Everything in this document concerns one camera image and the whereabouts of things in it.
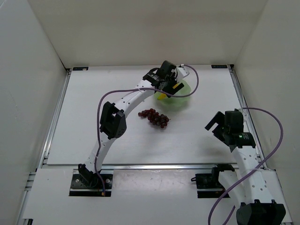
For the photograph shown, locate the yellow fake banana bunch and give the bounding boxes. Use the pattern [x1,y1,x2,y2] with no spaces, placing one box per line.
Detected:
[157,93,167,100]

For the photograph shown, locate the dark red fake grapes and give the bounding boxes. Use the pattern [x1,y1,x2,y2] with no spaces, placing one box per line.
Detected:
[138,108,170,129]

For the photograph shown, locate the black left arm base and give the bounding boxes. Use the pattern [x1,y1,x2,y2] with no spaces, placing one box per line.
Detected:
[69,164,113,197]

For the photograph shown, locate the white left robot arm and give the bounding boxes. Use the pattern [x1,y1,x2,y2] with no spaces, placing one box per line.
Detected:
[78,61,189,189]

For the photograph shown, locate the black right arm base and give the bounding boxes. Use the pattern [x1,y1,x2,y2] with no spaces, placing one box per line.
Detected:
[191,164,235,199]

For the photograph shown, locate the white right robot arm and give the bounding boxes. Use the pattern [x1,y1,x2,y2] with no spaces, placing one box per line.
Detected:
[205,109,286,225]

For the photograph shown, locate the green scalloped fruit bowl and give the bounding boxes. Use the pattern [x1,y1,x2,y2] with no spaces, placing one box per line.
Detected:
[153,80,192,111]

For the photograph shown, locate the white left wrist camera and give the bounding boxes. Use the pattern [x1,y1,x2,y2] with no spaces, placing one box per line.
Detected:
[176,64,190,80]

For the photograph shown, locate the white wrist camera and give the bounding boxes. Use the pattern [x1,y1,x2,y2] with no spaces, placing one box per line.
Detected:
[176,64,190,80]
[235,108,248,123]

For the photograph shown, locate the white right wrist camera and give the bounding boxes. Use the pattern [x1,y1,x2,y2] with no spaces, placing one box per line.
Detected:
[235,108,248,123]

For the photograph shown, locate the right aluminium side rail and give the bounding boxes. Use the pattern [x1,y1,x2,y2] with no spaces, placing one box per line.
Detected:
[234,64,300,225]

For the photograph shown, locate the aluminium side rail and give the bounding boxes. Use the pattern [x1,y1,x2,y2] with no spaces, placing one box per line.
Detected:
[234,64,300,225]
[16,68,72,225]

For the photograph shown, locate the front aluminium rail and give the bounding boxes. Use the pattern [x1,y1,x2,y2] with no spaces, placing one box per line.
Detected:
[39,164,216,170]

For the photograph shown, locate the left aluminium side rail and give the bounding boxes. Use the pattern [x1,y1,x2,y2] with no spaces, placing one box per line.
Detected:
[16,68,72,225]

